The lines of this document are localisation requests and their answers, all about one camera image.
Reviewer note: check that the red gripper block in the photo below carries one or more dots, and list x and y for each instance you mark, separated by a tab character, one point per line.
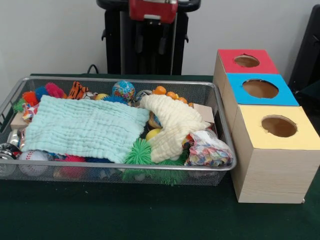
152	9

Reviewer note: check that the orange tiger plush toy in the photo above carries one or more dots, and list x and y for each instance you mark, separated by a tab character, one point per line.
78	90

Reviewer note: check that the shallow clear mesh bin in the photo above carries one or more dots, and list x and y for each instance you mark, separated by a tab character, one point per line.
220	150

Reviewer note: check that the wooden box with three holes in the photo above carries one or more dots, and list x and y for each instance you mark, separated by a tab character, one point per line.
275	165

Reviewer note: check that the orange toy building blocks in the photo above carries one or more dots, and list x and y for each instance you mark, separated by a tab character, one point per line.
167	94

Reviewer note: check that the blue globe ball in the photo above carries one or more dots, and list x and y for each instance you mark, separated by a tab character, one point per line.
123	90

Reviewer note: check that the cream yellow muslin cloth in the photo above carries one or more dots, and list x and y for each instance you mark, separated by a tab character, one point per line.
172	125

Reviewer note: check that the small yellow ball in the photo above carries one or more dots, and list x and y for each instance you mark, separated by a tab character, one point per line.
153	134

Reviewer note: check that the pink spiky ball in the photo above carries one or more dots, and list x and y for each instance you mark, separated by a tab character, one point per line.
54	90

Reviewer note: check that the mint green muslin cloth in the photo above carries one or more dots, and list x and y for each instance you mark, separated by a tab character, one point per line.
85	127

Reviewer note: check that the green spiky ball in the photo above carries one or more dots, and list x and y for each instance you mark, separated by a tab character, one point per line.
138	152

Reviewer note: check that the colourful printed packet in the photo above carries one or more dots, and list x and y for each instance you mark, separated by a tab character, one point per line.
210	150

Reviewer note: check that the black upright panel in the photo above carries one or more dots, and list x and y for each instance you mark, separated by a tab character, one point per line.
307	45

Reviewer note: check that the white baseball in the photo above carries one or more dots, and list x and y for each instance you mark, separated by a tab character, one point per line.
33	161

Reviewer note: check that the dark green table cloth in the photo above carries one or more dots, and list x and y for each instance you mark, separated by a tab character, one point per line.
125	215

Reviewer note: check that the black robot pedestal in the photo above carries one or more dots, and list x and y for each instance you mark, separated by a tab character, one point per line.
115	45

